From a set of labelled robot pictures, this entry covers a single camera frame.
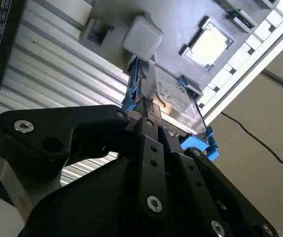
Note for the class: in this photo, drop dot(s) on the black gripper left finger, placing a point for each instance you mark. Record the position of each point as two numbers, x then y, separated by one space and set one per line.
45 123

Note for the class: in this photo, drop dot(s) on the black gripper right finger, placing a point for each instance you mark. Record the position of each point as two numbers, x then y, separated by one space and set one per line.
205 185

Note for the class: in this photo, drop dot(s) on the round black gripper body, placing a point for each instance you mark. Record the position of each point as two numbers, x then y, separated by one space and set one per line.
94 209

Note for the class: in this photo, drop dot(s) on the hard disk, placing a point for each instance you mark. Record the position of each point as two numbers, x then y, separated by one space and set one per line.
173 93

